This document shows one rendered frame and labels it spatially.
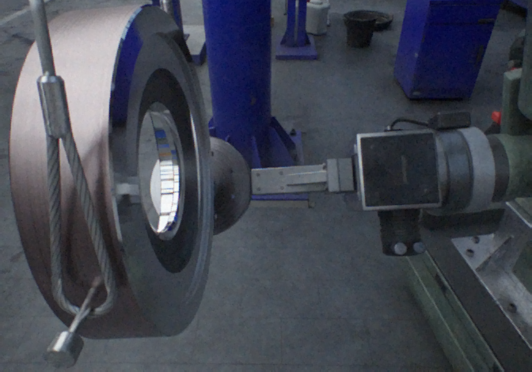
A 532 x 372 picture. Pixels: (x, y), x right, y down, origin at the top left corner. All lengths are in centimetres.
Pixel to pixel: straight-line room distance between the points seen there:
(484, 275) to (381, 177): 89
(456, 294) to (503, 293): 13
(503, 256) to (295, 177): 93
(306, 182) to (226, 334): 100
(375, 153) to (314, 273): 118
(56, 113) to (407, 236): 62
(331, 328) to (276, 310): 22
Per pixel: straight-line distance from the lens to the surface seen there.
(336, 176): 72
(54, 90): 29
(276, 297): 172
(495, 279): 153
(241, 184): 77
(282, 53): 404
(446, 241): 162
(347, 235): 200
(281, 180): 76
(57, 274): 35
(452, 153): 76
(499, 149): 82
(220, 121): 214
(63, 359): 34
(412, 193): 70
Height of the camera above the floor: 138
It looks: 36 degrees down
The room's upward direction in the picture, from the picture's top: straight up
